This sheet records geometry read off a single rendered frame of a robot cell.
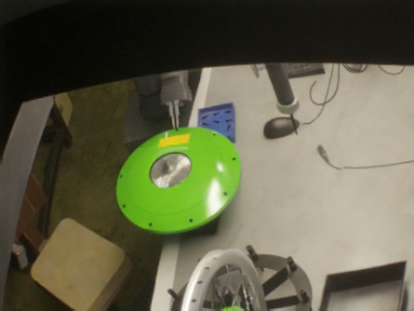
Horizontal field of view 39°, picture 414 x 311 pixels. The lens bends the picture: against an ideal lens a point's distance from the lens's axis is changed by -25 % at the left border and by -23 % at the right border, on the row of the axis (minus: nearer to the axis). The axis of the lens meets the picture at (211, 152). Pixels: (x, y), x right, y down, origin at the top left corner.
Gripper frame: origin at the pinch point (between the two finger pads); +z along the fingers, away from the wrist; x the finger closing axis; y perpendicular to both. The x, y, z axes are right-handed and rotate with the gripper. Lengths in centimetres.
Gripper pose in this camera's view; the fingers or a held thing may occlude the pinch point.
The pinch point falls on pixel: (176, 127)
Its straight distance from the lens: 182.3
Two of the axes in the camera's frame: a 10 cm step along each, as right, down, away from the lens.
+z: 1.3, 9.8, -1.3
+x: -9.6, 1.5, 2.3
